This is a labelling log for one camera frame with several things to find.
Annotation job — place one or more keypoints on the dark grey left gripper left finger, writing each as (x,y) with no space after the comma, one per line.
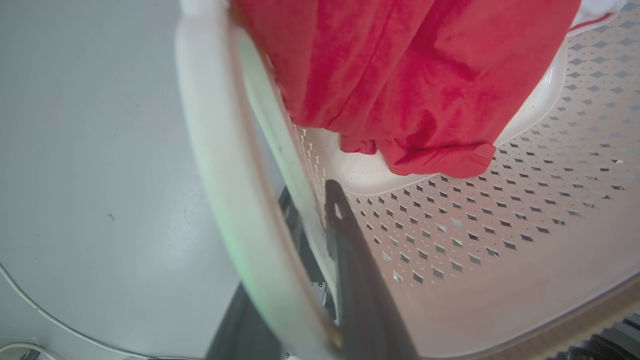
(240,330)

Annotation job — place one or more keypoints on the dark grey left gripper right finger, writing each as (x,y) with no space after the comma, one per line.
(365,300)

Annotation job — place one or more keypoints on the white perforated plastic laundry basket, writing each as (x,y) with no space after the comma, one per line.
(500,280)

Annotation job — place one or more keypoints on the red cloth garment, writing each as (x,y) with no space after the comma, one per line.
(400,75)

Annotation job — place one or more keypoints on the dark grey ribbed mat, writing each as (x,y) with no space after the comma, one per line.
(607,345)

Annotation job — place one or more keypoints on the white garment with red stripe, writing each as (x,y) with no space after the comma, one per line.
(595,12)

